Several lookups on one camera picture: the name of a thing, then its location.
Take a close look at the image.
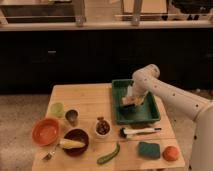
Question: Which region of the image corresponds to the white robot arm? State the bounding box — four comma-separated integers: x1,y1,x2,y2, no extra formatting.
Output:
132,64,213,171

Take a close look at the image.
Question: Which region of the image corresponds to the green plastic tray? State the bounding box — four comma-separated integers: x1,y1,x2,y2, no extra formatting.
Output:
112,79,161,124

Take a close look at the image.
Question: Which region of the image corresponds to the black and white brush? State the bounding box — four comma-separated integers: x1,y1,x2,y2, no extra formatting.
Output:
119,127,161,138

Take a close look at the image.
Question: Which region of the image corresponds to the white cup with nuts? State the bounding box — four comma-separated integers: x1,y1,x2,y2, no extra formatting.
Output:
95,117,110,138

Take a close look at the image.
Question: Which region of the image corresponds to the teal sponge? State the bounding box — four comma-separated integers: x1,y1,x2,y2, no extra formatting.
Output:
138,142,160,159

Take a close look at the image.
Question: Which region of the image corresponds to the orange fruit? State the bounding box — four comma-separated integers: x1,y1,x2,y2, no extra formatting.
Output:
163,146,179,161

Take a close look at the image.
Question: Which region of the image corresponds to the metal cup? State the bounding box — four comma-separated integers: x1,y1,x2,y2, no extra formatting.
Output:
65,109,78,126

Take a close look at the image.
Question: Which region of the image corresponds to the green chili pepper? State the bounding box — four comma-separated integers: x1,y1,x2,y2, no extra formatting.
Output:
96,143,120,165

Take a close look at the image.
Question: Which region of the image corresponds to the dark brown bowl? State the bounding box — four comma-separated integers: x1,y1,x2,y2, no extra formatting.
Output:
60,129,89,157

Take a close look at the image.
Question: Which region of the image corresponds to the light green cup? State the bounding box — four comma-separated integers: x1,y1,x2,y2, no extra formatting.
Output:
50,102,64,118

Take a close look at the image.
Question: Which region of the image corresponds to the yellow corn cob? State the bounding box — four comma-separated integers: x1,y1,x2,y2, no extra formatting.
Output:
59,139,85,149

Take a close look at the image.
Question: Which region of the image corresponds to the orange bowl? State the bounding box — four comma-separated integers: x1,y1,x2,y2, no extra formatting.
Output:
31,118,59,146

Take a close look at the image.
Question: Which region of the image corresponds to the metal fork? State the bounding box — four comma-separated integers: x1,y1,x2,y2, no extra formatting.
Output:
42,146,57,161

